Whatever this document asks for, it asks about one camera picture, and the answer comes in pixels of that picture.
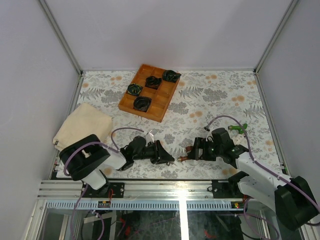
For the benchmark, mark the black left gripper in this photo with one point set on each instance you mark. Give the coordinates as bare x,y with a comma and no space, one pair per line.
161,156

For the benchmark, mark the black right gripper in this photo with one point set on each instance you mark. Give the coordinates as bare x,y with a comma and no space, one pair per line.
200,143

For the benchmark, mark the brown water faucet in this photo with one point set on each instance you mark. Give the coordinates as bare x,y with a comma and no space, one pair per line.
185,157

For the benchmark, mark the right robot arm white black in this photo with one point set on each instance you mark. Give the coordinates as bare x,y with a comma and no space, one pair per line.
290,198

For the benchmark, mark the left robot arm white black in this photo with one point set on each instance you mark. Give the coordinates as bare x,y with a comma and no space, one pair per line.
82,160

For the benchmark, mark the green water faucet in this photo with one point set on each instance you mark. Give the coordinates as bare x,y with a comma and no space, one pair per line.
238,128

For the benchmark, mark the white pipe fitting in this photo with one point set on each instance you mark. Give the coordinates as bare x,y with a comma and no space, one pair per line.
238,139

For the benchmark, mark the orange wooden compartment tray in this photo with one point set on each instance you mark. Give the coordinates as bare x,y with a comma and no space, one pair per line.
150,92

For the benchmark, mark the beige folded cloth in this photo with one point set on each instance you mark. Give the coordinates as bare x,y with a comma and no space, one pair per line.
85,120

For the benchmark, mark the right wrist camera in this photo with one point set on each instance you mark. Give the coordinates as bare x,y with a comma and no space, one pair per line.
208,133

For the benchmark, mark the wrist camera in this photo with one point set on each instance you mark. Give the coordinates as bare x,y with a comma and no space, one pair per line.
150,137
208,133

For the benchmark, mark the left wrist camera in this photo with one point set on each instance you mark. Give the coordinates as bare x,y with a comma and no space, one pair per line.
150,137

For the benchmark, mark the white slotted cable duct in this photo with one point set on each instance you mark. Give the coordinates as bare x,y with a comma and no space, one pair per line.
144,205

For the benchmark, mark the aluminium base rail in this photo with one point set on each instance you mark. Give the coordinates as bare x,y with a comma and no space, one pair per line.
131,190

